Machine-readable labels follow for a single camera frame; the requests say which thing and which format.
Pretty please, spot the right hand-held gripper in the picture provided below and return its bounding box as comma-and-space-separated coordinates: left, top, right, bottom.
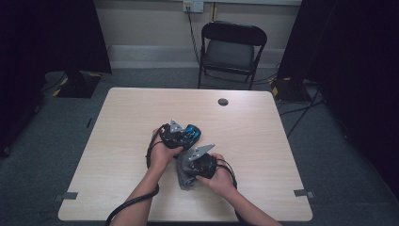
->
186, 143, 218, 180

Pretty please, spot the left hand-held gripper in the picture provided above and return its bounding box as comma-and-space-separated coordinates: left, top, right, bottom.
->
159, 119, 189, 150

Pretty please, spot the blue and black toy car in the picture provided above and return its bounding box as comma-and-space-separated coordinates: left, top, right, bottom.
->
183, 123, 202, 149

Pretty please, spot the person's left hand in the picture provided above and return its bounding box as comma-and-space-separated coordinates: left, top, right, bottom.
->
150, 127, 184, 173

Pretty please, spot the person's right hand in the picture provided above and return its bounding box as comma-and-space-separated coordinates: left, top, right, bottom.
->
196, 153, 238, 197

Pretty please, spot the grey tape strip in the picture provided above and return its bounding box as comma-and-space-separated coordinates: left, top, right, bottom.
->
53, 191, 79, 202
294, 188, 315, 199

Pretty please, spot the black stand base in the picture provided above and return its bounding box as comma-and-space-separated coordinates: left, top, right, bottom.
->
271, 76, 312, 103
56, 70, 102, 99

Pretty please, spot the black folding chair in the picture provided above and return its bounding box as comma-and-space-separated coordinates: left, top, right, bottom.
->
197, 21, 268, 91

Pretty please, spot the dark curtain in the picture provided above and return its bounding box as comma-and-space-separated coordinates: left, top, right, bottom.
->
0, 0, 113, 158
276, 0, 399, 192

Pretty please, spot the black wall socket cable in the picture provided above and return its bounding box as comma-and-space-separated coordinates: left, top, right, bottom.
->
186, 7, 201, 64

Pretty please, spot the black floor cable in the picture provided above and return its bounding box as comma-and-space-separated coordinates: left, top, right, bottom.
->
278, 99, 326, 117
285, 84, 323, 139

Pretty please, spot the white wall socket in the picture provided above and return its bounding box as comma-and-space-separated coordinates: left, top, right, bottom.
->
183, 0, 205, 13

